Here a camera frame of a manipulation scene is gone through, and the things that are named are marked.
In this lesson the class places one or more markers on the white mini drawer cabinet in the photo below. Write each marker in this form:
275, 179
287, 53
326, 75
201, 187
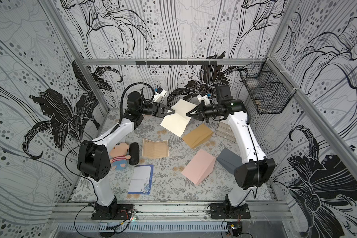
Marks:
225, 131

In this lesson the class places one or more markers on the black bar on rail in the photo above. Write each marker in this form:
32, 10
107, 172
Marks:
176, 62

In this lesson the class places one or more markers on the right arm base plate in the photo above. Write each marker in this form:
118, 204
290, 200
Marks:
219, 211

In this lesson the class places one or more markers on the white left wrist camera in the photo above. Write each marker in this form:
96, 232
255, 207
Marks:
159, 95

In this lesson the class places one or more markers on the pink envelope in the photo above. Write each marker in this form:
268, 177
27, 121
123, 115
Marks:
200, 167

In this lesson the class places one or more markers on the yellow kraft envelope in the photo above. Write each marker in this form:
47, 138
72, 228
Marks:
198, 136

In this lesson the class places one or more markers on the white blue-bordered letter paper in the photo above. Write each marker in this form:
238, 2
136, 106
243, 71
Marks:
141, 180

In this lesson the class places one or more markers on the pink plush doll toy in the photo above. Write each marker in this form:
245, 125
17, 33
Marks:
119, 157

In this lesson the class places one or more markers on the small electronics board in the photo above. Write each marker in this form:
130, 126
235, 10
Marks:
234, 229

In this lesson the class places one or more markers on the black wire mesh basket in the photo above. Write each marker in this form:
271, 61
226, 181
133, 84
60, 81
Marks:
265, 88

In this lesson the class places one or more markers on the cream letter paper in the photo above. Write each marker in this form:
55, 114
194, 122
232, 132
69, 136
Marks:
177, 122
155, 150

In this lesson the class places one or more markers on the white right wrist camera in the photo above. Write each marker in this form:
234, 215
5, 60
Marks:
204, 98

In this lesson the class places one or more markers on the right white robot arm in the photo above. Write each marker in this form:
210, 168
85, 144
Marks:
256, 168

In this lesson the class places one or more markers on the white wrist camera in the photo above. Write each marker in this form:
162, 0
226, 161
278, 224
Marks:
204, 98
159, 95

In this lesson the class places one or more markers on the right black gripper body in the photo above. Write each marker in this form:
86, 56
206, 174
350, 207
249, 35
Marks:
203, 111

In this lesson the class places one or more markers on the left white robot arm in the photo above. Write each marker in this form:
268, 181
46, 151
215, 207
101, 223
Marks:
94, 163

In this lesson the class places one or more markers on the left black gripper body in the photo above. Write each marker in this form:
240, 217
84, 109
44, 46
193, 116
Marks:
146, 108

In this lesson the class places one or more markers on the dark grey envelope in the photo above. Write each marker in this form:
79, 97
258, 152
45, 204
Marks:
229, 160

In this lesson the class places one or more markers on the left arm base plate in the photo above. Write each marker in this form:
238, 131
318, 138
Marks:
119, 212

